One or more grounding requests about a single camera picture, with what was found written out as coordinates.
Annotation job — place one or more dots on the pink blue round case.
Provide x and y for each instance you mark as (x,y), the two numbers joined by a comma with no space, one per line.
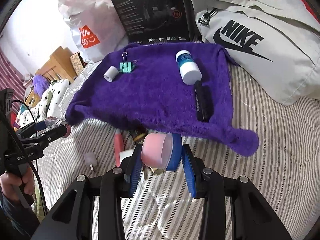
(162,151)

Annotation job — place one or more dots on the pink tube white cap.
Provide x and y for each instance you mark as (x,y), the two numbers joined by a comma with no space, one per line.
(118,146)

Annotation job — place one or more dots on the purple towel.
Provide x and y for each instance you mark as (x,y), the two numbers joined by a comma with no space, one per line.
(155,97)

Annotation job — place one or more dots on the small white tape roll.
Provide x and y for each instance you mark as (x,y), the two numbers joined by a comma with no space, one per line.
(111,73)

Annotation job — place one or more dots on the black headset box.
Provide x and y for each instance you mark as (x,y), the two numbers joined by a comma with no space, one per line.
(153,21)

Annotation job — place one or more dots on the dark gold-trimmed bottle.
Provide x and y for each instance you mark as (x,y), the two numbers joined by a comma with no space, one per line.
(138,135)

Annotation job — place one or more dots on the white blue hydrating balm jar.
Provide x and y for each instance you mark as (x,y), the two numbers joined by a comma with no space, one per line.
(189,70)

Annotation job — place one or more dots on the clear watermelon drink bottle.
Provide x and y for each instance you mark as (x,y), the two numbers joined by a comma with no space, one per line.
(53,122)

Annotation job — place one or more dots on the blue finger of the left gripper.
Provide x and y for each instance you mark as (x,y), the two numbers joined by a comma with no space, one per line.
(46,137)
(31,130)

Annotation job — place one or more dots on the wooden furniture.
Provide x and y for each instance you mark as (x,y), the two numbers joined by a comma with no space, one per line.
(59,66)

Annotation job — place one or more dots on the person left hand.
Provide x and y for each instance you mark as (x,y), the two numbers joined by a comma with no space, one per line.
(9,180)

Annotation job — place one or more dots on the purple plush toy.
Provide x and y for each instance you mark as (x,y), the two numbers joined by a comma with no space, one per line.
(40,84)

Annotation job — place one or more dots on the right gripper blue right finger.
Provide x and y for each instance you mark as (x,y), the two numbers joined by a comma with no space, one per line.
(193,167)

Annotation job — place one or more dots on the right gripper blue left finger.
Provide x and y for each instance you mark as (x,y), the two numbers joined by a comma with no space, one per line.
(132,166)

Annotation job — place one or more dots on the white Miniso shopping bag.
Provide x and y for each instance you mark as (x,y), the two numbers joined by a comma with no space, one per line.
(95,27)

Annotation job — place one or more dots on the brown patterned box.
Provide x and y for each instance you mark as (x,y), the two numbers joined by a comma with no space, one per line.
(78,63)

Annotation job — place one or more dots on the white Nike bag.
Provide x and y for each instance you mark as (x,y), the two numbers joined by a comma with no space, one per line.
(275,41)

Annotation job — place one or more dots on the teal binder clip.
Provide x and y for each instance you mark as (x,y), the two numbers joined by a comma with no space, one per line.
(127,66)

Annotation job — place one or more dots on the black slim cosmetic box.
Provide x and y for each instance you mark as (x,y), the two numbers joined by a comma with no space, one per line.
(203,102)

